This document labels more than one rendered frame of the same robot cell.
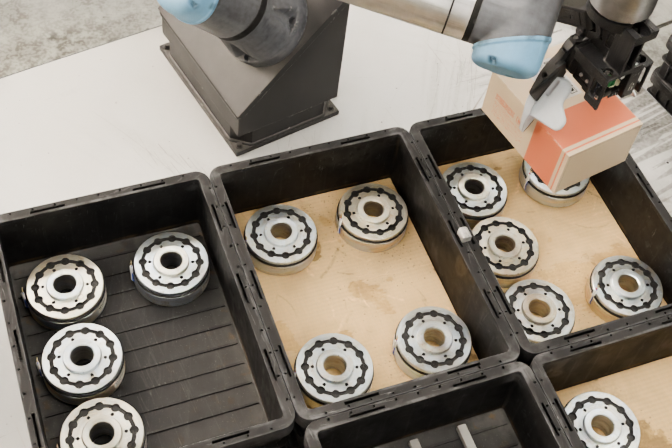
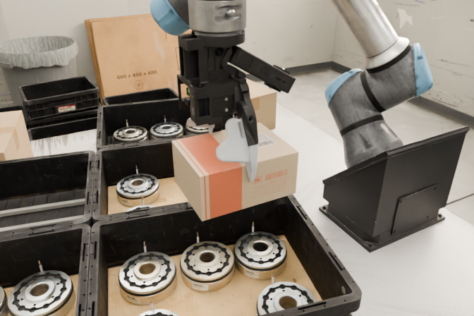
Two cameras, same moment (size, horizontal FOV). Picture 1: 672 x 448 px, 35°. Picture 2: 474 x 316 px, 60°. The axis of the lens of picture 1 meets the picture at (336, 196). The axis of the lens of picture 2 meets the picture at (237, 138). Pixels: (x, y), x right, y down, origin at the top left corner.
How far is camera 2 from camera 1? 1.52 m
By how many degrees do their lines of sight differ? 76
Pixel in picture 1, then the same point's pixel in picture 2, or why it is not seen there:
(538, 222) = (240, 300)
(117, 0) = not seen: outside the picture
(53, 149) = (307, 159)
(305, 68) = (357, 187)
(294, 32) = (358, 154)
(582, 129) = (197, 148)
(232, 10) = (337, 109)
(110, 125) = (327, 171)
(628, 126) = (197, 168)
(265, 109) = (335, 194)
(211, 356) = not seen: hidden behind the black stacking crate
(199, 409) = not seen: hidden behind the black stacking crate
